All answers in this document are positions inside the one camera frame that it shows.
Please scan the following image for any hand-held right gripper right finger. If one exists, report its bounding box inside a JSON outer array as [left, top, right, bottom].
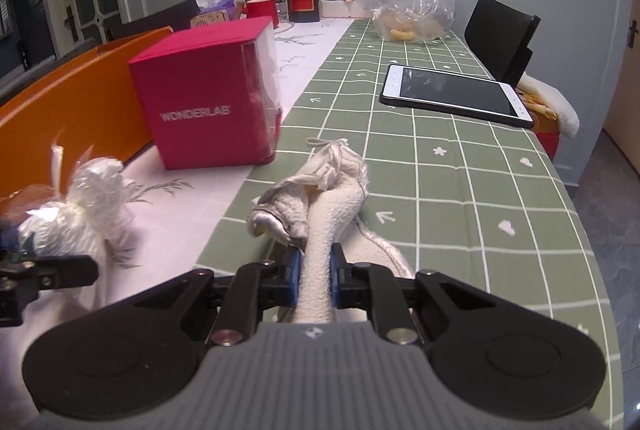
[[329, 243, 538, 345]]

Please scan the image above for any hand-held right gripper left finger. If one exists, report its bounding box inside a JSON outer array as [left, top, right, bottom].
[[107, 247, 303, 346]]

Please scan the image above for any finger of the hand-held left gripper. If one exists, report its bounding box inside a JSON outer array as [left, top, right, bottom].
[[17, 254, 99, 290], [0, 230, 23, 256]]

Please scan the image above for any white plastic-wrapped bundle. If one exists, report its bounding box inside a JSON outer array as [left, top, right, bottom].
[[15, 144, 137, 311]]

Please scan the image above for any orange cardboard box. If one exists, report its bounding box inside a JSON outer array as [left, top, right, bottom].
[[0, 26, 173, 202]]

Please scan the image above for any green checked tablecloth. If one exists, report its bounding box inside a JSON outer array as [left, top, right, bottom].
[[192, 18, 626, 430]]

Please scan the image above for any black chair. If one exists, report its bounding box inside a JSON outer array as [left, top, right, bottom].
[[0, 38, 98, 104], [109, 0, 201, 42], [464, 0, 542, 86]]

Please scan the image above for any white tablet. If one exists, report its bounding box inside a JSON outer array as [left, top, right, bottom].
[[379, 64, 535, 129]]

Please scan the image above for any pink cube box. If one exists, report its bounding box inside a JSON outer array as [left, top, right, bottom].
[[126, 16, 282, 171]]

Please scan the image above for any red stool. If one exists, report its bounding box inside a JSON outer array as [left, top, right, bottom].
[[537, 130, 561, 162]]

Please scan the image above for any red mug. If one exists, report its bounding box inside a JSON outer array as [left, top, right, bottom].
[[242, 0, 279, 29]]

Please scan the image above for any white flat box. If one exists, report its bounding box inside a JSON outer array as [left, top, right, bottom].
[[320, 0, 373, 19]]

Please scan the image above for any white towel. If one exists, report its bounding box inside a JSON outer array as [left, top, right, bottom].
[[517, 75, 581, 141]]

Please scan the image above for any purple tissue box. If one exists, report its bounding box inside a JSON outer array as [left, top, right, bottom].
[[192, 0, 246, 19]]

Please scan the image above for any beige door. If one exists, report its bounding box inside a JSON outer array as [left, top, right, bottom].
[[602, 10, 640, 171]]

